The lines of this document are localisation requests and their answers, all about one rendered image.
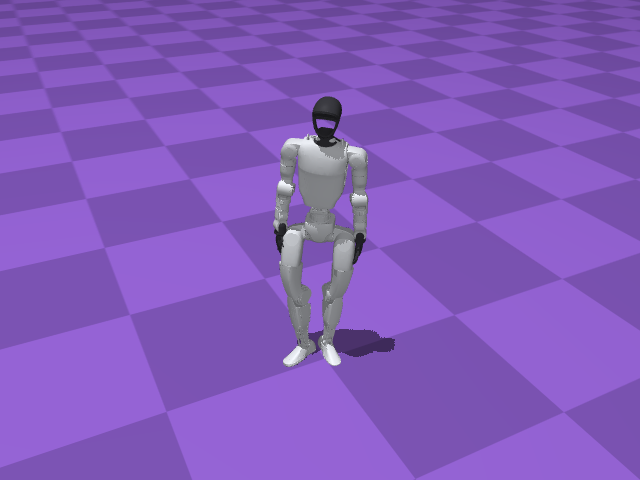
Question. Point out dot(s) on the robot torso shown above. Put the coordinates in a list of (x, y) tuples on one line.
[(322, 175)]

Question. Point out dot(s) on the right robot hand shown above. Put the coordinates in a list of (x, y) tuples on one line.
[(279, 236)]

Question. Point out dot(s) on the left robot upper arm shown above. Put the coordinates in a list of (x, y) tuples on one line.
[(358, 160)]

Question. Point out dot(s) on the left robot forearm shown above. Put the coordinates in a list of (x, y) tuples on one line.
[(360, 219)]

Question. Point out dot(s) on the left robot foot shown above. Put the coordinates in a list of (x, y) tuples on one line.
[(329, 352)]

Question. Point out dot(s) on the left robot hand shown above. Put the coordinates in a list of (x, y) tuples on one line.
[(358, 247)]

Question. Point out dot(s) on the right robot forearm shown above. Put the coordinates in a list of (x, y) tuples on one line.
[(281, 209)]

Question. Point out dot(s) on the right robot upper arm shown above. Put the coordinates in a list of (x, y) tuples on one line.
[(289, 152)]

